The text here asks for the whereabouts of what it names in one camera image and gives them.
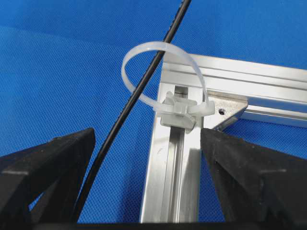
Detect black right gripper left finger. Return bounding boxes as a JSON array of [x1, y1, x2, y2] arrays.
[[0, 128, 95, 225]]

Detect aluminium extrusion frame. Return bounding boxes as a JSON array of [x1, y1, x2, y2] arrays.
[[140, 55, 307, 223]]

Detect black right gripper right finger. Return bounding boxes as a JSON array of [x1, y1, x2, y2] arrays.
[[201, 128, 307, 224]]

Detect translucent white zip tie loop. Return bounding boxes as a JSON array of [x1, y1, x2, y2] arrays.
[[121, 42, 215, 130]]

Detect black wire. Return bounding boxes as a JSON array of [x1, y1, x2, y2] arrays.
[[71, 0, 192, 225]]

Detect silver corner bracket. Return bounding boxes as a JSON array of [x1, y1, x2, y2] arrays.
[[203, 95, 248, 131]]

